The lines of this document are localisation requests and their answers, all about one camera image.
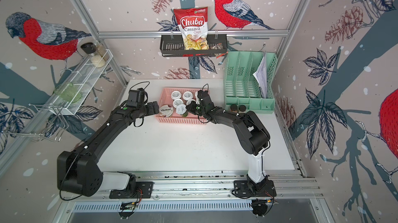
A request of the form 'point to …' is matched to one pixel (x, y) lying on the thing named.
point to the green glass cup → (68, 92)
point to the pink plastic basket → (165, 98)
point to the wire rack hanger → (48, 123)
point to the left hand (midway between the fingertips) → (154, 104)
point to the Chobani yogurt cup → (166, 110)
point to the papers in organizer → (261, 75)
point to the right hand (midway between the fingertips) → (184, 106)
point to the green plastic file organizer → (240, 86)
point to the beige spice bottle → (242, 109)
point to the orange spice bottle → (233, 108)
